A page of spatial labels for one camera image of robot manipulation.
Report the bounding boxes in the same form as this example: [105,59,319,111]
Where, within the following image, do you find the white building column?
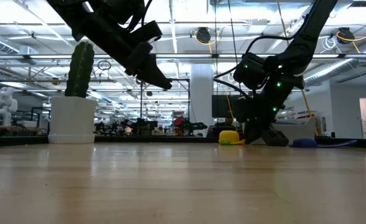
[190,63,214,128]

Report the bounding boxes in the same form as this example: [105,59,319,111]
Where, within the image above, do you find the yellow measuring cup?
[218,130,245,146]

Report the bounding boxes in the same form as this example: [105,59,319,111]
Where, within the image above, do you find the black metal frame rig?
[140,78,191,125]

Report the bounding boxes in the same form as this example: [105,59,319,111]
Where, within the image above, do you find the black aluminium table frame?
[0,135,366,149]

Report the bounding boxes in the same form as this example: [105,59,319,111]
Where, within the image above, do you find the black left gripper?
[72,14,173,90]

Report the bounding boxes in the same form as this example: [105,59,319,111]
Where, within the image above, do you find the yellow hanging cable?
[275,0,319,137]

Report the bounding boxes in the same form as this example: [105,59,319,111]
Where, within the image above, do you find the black ceiling cable reel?
[196,27,211,44]
[336,27,356,44]

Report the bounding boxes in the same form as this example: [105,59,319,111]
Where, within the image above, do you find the green cactus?
[64,41,95,99]

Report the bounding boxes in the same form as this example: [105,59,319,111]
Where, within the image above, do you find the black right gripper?
[241,77,304,147]

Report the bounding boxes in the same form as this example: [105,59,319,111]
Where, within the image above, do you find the purple measuring cup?
[290,138,357,149]

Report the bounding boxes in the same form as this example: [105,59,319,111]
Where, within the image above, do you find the black background robot arms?
[120,115,209,137]

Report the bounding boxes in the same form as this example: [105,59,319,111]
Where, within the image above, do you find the white planter pot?
[48,96,98,144]

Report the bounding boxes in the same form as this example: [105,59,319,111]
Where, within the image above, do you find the grey plastic basket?
[277,116,317,146]

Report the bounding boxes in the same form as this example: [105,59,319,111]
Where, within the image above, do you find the black wall screen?
[211,95,244,118]

